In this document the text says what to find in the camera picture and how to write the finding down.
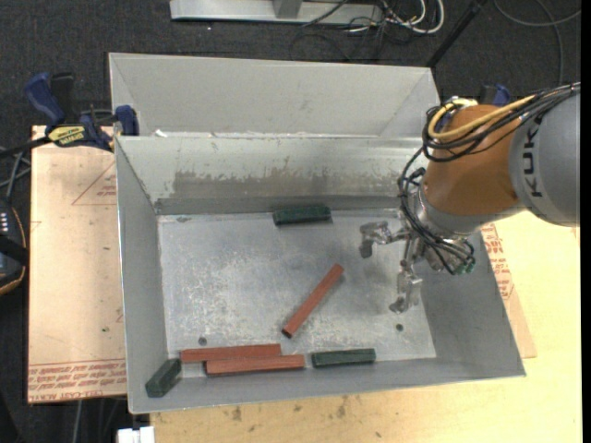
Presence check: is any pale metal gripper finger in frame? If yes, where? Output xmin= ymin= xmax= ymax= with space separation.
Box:
xmin=388 ymin=266 xmax=424 ymax=315
xmin=358 ymin=220 xmax=408 ymax=259

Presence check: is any dark green flat block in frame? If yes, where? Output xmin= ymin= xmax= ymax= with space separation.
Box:
xmin=271 ymin=204 xmax=333 ymax=227
xmin=144 ymin=357 xmax=184 ymax=400
xmin=310 ymin=347 xmax=378 ymax=369

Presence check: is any red-brown flat block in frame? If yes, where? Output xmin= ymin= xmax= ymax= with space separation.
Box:
xmin=281 ymin=263 xmax=346 ymax=340
xmin=203 ymin=353 xmax=307 ymax=378
xmin=179 ymin=343 xmax=283 ymax=365

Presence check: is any grey metal bin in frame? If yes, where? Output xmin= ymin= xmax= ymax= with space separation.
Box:
xmin=108 ymin=52 xmax=527 ymax=415

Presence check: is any brown cardboard board red print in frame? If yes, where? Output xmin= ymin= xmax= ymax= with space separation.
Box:
xmin=26 ymin=124 xmax=539 ymax=405

